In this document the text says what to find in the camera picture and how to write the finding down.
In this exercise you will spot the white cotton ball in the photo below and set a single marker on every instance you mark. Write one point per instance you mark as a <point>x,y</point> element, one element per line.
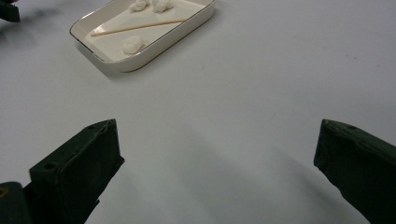
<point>132,45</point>
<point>138,5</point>
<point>162,5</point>

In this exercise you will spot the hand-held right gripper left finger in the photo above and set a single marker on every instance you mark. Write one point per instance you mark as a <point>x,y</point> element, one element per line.
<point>74,174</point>

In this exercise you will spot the thin wooden stick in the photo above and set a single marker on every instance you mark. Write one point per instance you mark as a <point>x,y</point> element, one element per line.
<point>137,28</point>

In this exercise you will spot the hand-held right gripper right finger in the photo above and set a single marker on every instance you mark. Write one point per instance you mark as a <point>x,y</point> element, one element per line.
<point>361,168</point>

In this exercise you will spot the white rectangular tray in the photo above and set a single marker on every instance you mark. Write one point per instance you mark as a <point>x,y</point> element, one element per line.
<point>149,59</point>

